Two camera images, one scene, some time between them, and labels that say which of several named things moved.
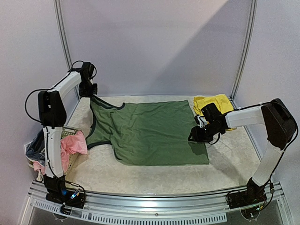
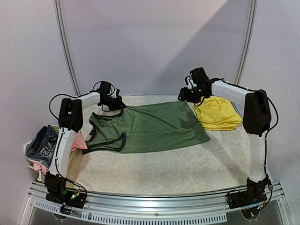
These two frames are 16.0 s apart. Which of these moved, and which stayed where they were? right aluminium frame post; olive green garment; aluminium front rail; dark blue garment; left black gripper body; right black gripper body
Moved: olive green garment; left black gripper body; right black gripper body
Stayed: dark blue garment; aluminium front rail; right aluminium frame post
